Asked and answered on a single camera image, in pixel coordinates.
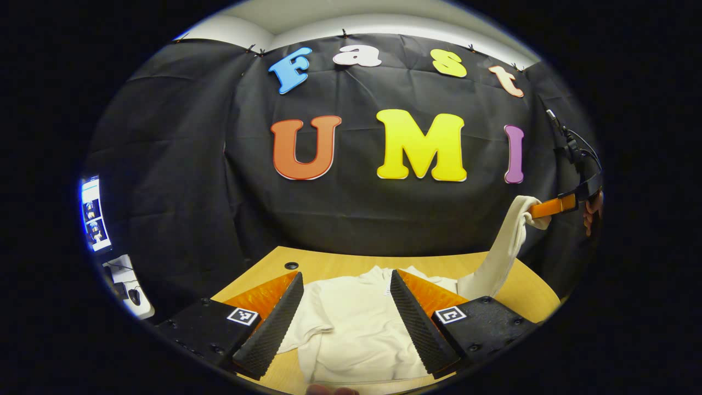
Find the cream white sweater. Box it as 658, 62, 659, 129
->
277, 195, 552, 385

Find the computer monitor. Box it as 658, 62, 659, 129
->
81, 174, 114, 254

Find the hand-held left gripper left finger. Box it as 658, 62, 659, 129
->
154, 270, 305, 381

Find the row of black cloth clips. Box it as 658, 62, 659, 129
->
175, 29, 523, 72

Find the black backdrop cloth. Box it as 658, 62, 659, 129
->
85, 33, 604, 324

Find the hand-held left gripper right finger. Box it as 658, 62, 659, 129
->
388, 269, 538, 380

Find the white side desk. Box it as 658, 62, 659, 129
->
101, 253, 156, 320

